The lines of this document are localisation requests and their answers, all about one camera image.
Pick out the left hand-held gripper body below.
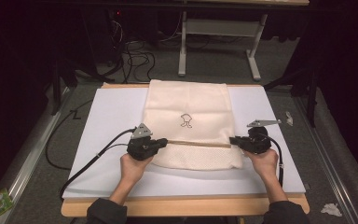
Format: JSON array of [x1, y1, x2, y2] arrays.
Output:
[[126, 122, 157, 161]]

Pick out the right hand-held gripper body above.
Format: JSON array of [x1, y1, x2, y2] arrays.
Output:
[[243, 119, 282, 155]]

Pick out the cream mesh laundry bag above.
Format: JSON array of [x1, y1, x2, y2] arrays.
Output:
[[143, 79, 244, 172]]

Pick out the person's left hand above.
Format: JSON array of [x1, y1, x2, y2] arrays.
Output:
[[119, 153, 155, 183]]

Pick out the person's right hand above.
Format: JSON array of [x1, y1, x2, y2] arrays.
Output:
[[243, 148, 279, 180]]

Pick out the white board mat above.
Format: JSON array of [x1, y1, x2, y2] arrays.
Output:
[[62, 86, 307, 199]]

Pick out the wooden table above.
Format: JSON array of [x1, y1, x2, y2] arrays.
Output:
[[61, 82, 310, 217]]

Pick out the black stand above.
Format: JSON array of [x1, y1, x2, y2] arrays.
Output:
[[49, 59, 79, 116], [263, 62, 321, 129]]

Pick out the crumpled white paper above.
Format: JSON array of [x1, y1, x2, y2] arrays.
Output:
[[320, 203, 343, 217]]

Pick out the right hand-held gripper cable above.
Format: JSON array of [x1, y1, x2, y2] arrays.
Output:
[[260, 133, 284, 188]]

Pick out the hand-held gripper cable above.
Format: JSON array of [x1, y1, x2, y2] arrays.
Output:
[[260, 133, 284, 188], [59, 127, 137, 198]]

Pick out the left hand-held gripper cable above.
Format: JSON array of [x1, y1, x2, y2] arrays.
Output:
[[59, 127, 137, 198]]

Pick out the metal floor rail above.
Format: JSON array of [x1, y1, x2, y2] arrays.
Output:
[[0, 87, 71, 224], [293, 96, 358, 224]]

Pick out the thin black floor cable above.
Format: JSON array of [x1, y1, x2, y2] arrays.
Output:
[[45, 99, 93, 171]]

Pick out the bundle of black cables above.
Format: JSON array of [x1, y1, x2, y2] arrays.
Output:
[[103, 18, 163, 84]]

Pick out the white metal desk frame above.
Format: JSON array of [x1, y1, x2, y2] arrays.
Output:
[[177, 10, 269, 82]]

